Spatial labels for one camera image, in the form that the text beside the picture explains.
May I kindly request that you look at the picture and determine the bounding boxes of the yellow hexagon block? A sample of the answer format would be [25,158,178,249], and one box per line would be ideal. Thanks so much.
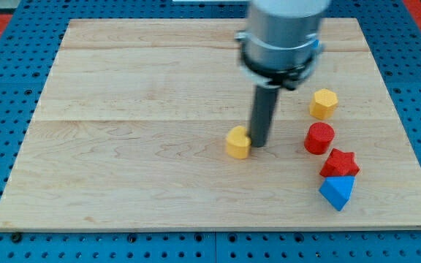
[309,88,338,120]

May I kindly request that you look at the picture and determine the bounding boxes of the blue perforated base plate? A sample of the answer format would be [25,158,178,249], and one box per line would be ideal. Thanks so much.
[0,0,421,262]

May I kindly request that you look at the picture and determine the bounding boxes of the red star block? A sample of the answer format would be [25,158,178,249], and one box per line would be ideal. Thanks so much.
[319,148,360,178]

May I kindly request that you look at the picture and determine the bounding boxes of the wooden board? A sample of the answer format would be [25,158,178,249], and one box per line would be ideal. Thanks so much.
[0,18,421,232]

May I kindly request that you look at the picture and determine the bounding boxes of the yellow heart block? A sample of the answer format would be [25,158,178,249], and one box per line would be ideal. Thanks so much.
[225,126,251,159]

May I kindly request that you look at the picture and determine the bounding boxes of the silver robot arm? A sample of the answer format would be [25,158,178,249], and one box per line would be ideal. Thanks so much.
[235,0,331,148]

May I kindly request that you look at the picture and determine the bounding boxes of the blue triangle block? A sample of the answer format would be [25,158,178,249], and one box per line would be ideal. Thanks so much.
[319,175,355,211]

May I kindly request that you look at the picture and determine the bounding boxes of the red cylinder block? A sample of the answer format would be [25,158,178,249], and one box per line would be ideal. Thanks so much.
[304,122,335,155]

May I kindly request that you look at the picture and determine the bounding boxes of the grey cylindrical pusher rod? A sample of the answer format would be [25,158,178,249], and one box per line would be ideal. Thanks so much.
[249,85,278,148]

